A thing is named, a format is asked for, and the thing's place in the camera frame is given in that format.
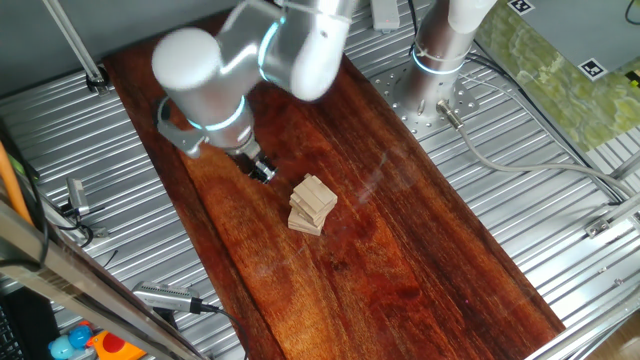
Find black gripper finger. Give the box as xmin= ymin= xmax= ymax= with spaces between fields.
xmin=247 ymin=167 xmax=274 ymax=185
xmin=255 ymin=155 xmax=278 ymax=182

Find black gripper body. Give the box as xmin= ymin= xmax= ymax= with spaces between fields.
xmin=230 ymin=141 xmax=265 ymax=174

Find light wooden Jenga tower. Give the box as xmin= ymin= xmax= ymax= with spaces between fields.
xmin=287 ymin=173 xmax=339 ymax=237

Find dark red wooden board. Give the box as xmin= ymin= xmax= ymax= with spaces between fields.
xmin=102 ymin=9 xmax=566 ymax=360

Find black pole clamp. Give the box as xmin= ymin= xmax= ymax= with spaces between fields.
xmin=85 ymin=64 xmax=112 ymax=97

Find silver tripod pole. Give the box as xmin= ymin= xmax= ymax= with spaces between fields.
xmin=42 ymin=0 xmax=107 ymax=86

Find orange and blue objects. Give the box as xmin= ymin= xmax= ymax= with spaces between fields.
xmin=85 ymin=329 xmax=149 ymax=360

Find orange pole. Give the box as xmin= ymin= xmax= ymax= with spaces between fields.
xmin=0 ymin=141 xmax=34 ymax=226

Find light blue toy ball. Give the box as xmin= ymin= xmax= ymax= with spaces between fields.
xmin=48 ymin=334 xmax=76 ymax=360

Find black keyboard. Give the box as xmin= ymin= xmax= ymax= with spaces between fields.
xmin=0 ymin=305 xmax=25 ymax=360

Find black white marker tag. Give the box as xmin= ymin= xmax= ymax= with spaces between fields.
xmin=507 ymin=0 xmax=536 ymax=16
xmin=577 ymin=57 xmax=610 ymax=82

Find green patterned mat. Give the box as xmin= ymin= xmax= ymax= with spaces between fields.
xmin=473 ymin=0 xmax=640 ymax=154

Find grey board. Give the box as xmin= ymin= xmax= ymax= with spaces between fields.
xmin=507 ymin=0 xmax=640 ymax=81

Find silver camera bracket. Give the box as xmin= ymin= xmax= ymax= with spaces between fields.
xmin=155 ymin=96 xmax=207 ymax=160

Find black camera cable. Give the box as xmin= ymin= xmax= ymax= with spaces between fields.
xmin=191 ymin=298 xmax=250 ymax=360

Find silver perforated base plate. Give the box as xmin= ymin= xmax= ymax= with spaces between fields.
xmin=372 ymin=62 xmax=481 ymax=142

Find ribbed silver camera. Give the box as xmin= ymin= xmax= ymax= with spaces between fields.
xmin=132 ymin=281 xmax=201 ymax=315

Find silver camera stand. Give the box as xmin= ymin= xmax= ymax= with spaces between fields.
xmin=59 ymin=202 xmax=110 ymax=240

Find black camera stand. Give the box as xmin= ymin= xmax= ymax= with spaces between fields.
xmin=152 ymin=307 xmax=180 ymax=332

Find small grey camera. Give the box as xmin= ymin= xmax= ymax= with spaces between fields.
xmin=66 ymin=177 xmax=91 ymax=217

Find grey cable with metal connector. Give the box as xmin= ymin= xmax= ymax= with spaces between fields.
xmin=435 ymin=98 xmax=639 ymax=199

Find stainless metal frame beam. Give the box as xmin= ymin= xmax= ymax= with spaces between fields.
xmin=0 ymin=197 xmax=209 ymax=360

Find black base cable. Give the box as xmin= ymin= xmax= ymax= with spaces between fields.
xmin=464 ymin=49 xmax=624 ymax=204

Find aluminium profile with bracket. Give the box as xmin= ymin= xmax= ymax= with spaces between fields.
xmin=584 ymin=192 xmax=640 ymax=240

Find aluminium frame rail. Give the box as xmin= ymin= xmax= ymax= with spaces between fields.
xmin=524 ymin=294 xmax=640 ymax=360

